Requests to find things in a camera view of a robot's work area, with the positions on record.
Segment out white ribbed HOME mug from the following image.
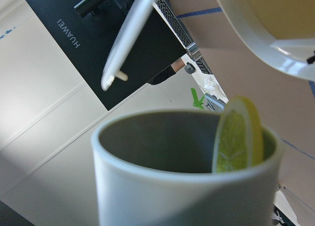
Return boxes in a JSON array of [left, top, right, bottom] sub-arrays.
[[91, 110, 283, 226]]

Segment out yellow lemon slice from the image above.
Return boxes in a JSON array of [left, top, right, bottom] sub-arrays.
[[212, 96, 264, 173]]

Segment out silver reacher grabber stick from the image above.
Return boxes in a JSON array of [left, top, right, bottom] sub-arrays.
[[190, 88, 205, 109]]

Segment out seated person in black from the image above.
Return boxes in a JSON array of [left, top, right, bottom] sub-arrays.
[[147, 58, 185, 85]]

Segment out black computer mouse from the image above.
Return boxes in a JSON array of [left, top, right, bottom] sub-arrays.
[[184, 62, 196, 74]]

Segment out black keyboard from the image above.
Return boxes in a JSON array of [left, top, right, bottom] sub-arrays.
[[155, 0, 213, 74]]

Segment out black Huawei monitor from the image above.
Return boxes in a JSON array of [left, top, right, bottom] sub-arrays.
[[26, 0, 185, 109]]

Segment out aluminium frame post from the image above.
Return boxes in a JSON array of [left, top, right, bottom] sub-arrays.
[[100, 0, 155, 91]]

